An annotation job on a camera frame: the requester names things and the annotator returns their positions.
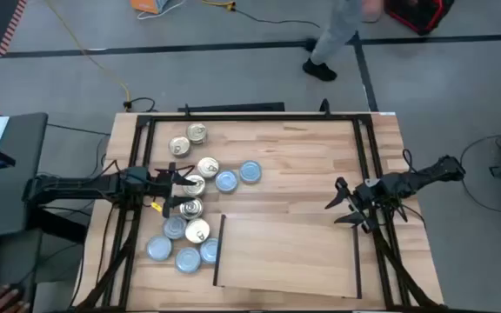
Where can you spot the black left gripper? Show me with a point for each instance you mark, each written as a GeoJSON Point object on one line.
{"type": "Point", "coordinates": [161, 184]}

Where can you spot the person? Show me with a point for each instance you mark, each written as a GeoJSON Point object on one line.
{"type": "Point", "coordinates": [342, 26]}

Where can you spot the light wooden shelf black legs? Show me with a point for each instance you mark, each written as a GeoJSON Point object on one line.
{"type": "Point", "coordinates": [285, 256]}

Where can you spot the orange box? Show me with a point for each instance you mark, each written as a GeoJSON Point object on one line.
{"type": "Point", "coordinates": [148, 5]}

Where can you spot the black flat bar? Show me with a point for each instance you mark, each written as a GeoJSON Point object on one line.
{"type": "Point", "coordinates": [233, 107]}

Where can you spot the black computer mouse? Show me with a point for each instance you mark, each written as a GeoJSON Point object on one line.
{"type": "Point", "coordinates": [18, 289]}

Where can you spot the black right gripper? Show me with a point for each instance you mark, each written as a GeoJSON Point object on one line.
{"type": "Point", "coordinates": [370, 195]}

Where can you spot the black aluminium table frame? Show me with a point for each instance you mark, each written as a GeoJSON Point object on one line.
{"type": "Point", "coordinates": [255, 117]}

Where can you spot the red and black equipment box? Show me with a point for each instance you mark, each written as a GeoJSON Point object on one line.
{"type": "Point", "coordinates": [416, 13]}

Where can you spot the person's hand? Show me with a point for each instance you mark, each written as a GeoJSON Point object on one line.
{"type": "Point", "coordinates": [2, 302]}

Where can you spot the grey desk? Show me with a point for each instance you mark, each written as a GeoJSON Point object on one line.
{"type": "Point", "coordinates": [20, 182]}

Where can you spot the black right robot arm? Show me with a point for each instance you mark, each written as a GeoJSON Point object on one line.
{"type": "Point", "coordinates": [416, 178]}

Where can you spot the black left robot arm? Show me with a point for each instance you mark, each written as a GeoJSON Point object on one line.
{"type": "Point", "coordinates": [81, 187]}

